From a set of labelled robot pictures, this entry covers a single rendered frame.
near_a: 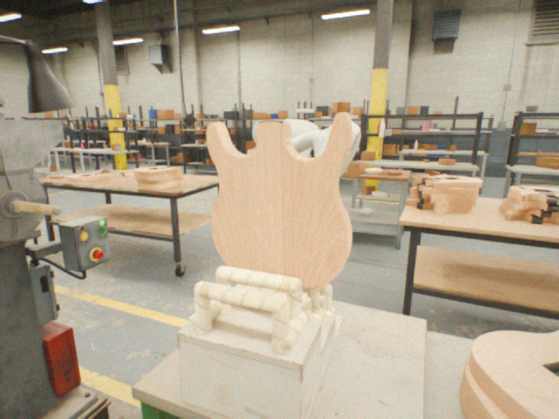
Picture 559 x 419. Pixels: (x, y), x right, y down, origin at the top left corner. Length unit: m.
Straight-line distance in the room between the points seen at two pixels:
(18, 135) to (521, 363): 1.31
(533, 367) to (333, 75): 11.60
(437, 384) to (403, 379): 0.10
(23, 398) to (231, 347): 1.33
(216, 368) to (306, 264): 0.29
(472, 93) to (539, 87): 1.57
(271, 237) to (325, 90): 11.48
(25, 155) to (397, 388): 1.11
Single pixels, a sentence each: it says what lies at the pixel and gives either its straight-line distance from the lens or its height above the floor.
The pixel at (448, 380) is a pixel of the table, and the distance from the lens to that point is 1.04.
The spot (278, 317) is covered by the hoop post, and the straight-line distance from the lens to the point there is 0.65.
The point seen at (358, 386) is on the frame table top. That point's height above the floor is 0.93.
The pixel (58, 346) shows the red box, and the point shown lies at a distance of 1.89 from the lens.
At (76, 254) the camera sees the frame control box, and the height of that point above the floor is 1.00.
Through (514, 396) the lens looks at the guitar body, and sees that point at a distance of 0.83.
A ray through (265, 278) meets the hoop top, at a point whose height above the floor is 1.21.
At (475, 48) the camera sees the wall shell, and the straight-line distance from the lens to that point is 11.89.
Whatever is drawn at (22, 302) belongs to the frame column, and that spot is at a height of 0.82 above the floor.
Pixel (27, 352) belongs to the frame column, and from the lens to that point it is 1.85.
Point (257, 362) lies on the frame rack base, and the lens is 0.71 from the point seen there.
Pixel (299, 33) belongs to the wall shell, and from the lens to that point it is 12.78.
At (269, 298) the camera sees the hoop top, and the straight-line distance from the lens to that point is 0.64.
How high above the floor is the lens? 1.52
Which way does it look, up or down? 14 degrees down
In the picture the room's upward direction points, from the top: straight up
